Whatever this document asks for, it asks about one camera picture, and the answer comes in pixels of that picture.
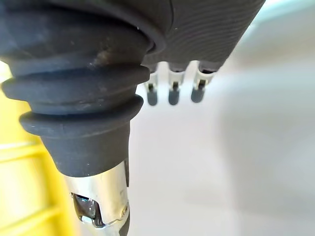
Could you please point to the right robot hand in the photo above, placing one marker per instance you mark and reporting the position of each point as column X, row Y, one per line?
column 81, row 73

